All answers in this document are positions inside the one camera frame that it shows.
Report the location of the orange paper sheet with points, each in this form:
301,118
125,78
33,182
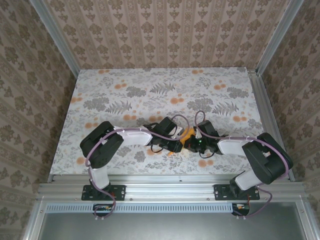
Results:
187,138

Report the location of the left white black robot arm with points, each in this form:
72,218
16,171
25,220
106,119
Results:
102,147

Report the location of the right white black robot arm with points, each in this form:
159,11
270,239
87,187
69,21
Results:
267,160

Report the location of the grey metal sheet panel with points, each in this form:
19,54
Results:
170,227

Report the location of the small black connector box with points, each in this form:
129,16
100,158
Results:
241,208
102,209

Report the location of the long aluminium frame rail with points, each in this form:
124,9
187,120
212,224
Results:
170,186

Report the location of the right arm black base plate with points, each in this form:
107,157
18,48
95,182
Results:
221,192

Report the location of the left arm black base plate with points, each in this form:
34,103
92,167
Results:
120,192

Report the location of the aluminium table side rail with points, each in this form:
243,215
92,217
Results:
270,107

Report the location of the aluminium frame side bar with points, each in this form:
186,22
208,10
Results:
308,220
35,220

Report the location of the aluminium corner post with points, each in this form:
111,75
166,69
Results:
277,37
56,40

